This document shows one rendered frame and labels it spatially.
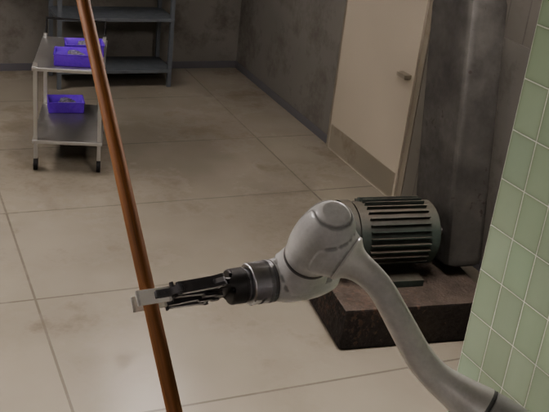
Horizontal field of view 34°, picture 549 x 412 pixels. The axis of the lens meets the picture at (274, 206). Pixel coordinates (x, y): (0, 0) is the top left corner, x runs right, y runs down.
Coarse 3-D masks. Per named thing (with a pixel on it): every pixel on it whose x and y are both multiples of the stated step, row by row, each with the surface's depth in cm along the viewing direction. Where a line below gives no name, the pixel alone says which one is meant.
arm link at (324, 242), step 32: (320, 224) 171; (352, 224) 172; (288, 256) 181; (320, 256) 174; (352, 256) 174; (384, 288) 176; (384, 320) 180; (416, 352) 181; (448, 384) 182; (480, 384) 184
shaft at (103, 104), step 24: (96, 48) 194; (96, 72) 191; (120, 144) 186; (120, 168) 184; (120, 192) 183; (144, 240) 180; (144, 264) 177; (144, 288) 175; (168, 360) 171; (168, 384) 169; (168, 408) 168
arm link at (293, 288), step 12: (276, 264) 185; (288, 264) 182; (288, 276) 183; (300, 276) 181; (324, 276) 185; (288, 288) 184; (300, 288) 184; (312, 288) 185; (324, 288) 188; (276, 300) 186; (288, 300) 187; (300, 300) 188
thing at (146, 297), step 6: (156, 288) 175; (162, 288) 176; (168, 288) 176; (138, 294) 173; (144, 294) 174; (150, 294) 174; (138, 300) 173; (144, 300) 173; (150, 300) 174; (156, 300) 174; (162, 300) 175; (168, 300) 175; (138, 306) 173
